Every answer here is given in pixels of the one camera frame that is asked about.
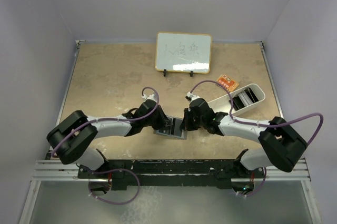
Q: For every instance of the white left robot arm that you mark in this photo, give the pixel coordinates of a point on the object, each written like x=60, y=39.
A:
x=71, y=139

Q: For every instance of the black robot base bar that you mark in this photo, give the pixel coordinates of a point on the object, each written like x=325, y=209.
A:
x=219, y=173

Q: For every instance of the grey card holder wallet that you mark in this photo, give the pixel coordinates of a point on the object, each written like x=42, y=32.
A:
x=166, y=130

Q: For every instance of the white box with cards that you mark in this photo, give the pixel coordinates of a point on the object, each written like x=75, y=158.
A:
x=244, y=100

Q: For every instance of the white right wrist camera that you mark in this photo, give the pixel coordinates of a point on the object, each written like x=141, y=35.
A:
x=190, y=96

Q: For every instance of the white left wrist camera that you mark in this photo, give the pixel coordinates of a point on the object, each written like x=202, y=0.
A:
x=152, y=96

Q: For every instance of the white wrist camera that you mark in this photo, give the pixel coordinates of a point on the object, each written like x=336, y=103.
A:
x=190, y=96
x=152, y=96

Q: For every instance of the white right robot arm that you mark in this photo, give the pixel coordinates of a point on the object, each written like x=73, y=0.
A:
x=282, y=146

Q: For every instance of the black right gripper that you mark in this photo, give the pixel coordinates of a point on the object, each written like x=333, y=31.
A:
x=184, y=125

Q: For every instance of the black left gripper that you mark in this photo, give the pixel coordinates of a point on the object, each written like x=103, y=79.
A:
x=163, y=122

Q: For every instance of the small whiteboard with writing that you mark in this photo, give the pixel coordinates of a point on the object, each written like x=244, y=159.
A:
x=183, y=52

